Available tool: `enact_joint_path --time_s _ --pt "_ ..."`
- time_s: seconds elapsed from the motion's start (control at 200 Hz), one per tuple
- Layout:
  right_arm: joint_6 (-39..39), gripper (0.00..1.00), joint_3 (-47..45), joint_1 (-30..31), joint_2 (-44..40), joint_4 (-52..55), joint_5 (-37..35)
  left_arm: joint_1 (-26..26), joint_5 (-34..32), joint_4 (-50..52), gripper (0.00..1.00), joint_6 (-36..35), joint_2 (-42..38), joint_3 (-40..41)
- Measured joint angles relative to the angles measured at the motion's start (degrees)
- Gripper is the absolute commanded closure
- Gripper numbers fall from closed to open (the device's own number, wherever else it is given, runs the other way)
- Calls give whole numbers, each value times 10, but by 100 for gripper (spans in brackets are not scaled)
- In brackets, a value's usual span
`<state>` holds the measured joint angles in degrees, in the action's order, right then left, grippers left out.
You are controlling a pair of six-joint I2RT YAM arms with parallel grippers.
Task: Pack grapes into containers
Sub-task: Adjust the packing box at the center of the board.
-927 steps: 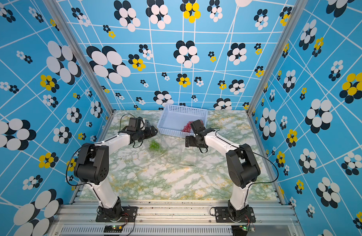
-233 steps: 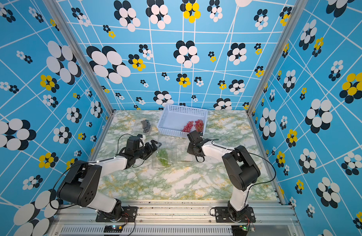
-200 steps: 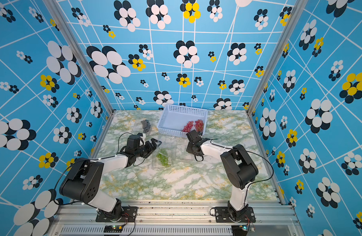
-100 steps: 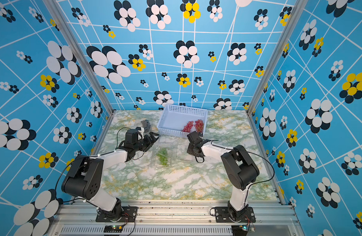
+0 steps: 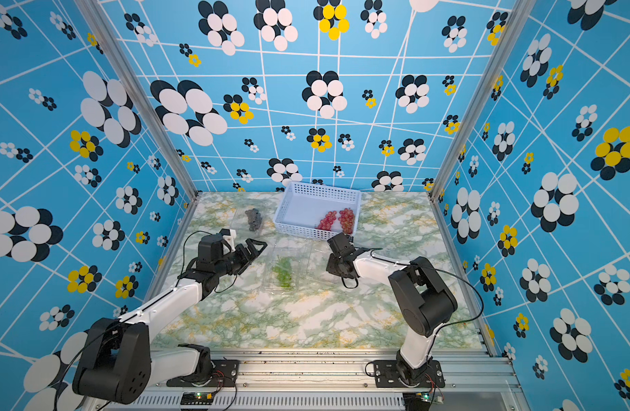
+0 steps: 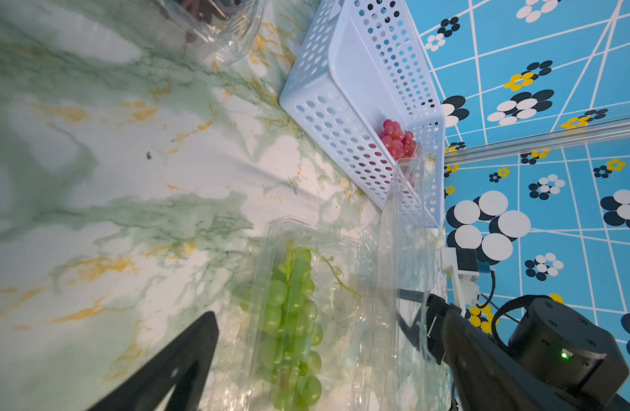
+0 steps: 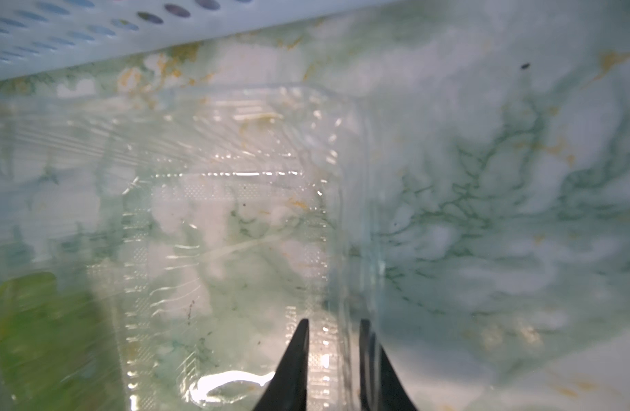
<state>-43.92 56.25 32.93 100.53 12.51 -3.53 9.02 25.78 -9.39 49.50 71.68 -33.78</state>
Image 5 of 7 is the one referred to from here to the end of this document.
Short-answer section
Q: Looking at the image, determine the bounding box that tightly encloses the aluminium corner post right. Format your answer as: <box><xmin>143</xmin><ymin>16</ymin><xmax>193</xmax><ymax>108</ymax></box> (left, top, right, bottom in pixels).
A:
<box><xmin>431</xmin><ymin>0</ymin><xmax>537</xmax><ymax>203</ymax></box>

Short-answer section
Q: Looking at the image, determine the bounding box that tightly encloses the black grape bunch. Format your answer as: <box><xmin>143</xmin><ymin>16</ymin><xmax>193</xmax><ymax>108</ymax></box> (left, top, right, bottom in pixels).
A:
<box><xmin>245</xmin><ymin>208</ymin><xmax>263</xmax><ymax>232</ymax></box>

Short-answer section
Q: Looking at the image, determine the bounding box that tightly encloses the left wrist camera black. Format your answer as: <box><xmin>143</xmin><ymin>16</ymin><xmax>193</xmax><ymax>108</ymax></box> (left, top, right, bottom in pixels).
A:
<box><xmin>195</xmin><ymin>229</ymin><xmax>237</xmax><ymax>272</ymax></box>

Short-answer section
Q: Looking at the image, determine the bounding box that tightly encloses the white perforated plastic basket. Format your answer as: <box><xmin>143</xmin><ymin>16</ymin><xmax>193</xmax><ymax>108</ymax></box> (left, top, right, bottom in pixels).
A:
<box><xmin>274</xmin><ymin>183</ymin><xmax>362</xmax><ymax>241</ymax></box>

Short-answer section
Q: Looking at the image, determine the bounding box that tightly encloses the green grape bunch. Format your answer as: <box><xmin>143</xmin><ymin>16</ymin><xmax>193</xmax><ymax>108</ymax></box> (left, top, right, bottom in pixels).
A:
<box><xmin>272</xmin><ymin>257</ymin><xmax>294</xmax><ymax>289</ymax></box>

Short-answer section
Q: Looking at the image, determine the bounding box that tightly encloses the right green circuit board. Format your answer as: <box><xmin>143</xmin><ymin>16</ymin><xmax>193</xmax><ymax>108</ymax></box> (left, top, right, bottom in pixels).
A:
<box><xmin>402</xmin><ymin>392</ymin><xmax>432</xmax><ymax>411</ymax></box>

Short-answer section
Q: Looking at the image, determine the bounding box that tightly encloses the green circuit board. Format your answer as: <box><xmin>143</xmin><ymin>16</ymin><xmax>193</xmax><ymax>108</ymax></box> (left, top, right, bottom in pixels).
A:
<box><xmin>402</xmin><ymin>392</ymin><xmax>432</xmax><ymax>411</ymax></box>
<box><xmin>181</xmin><ymin>392</ymin><xmax>215</xmax><ymax>406</ymax></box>

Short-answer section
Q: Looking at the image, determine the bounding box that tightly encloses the aluminium corner post left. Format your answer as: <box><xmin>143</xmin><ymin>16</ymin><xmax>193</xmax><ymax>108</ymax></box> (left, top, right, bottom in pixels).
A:
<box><xmin>75</xmin><ymin>1</ymin><xmax>198</xmax><ymax>200</ymax></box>

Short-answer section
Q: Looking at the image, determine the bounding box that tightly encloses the aluminium corner post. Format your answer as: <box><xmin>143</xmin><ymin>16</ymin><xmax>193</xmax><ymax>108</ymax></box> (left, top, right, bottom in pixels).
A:
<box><xmin>431</xmin><ymin>0</ymin><xmax>537</xmax><ymax>203</ymax></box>
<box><xmin>75</xmin><ymin>1</ymin><xmax>198</xmax><ymax>200</ymax></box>

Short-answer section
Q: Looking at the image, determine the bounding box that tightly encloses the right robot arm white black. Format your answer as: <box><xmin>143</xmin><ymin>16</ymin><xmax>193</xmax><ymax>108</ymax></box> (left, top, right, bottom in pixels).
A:
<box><xmin>327</xmin><ymin>236</ymin><xmax>458</xmax><ymax>386</ymax></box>

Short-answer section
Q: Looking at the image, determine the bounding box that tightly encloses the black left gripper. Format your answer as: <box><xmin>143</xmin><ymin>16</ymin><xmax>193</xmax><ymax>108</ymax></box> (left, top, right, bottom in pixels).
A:
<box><xmin>215</xmin><ymin>238</ymin><xmax>267</xmax><ymax>278</ymax></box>

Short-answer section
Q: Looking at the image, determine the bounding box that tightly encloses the red grape bunch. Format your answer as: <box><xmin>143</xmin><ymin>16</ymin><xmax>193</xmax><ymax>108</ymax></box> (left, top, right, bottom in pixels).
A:
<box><xmin>317</xmin><ymin>211</ymin><xmax>337</xmax><ymax>231</ymax></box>
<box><xmin>339</xmin><ymin>208</ymin><xmax>355</xmax><ymax>235</ymax></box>

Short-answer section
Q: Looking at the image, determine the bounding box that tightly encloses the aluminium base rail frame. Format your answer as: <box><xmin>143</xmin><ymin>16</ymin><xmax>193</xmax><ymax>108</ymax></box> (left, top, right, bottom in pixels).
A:
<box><xmin>83</xmin><ymin>349</ymin><xmax>531</xmax><ymax>410</ymax></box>

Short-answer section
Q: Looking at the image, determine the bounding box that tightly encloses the left green circuit board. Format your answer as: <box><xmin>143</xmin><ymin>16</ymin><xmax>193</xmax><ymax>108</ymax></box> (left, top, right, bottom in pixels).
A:
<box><xmin>181</xmin><ymin>392</ymin><xmax>215</xmax><ymax>406</ymax></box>

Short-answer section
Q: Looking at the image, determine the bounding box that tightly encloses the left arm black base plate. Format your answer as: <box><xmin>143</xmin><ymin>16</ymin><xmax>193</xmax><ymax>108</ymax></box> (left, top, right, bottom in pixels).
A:
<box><xmin>166</xmin><ymin>359</ymin><xmax>240</xmax><ymax>388</ymax></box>

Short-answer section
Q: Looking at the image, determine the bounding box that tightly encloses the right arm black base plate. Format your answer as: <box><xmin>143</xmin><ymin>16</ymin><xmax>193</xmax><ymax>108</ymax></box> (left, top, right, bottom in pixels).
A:
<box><xmin>370</xmin><ymin>360</ymin><xmax>446</xmax><ymax>389</ymax></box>

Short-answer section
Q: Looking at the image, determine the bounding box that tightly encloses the clear plastic clamshell container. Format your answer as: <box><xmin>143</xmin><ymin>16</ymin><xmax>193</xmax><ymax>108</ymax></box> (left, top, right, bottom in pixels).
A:
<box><xmin>230</xmin><ymin>204</ymin><xmax>275</xmax><ymax>240</ymax></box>

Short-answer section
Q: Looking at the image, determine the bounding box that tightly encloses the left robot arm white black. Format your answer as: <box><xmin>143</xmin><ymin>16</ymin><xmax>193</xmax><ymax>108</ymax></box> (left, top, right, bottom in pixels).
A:
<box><xmin>73</xmin><ymin>229</ymin><xmax>268</xmax><ymax>404</ymax></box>

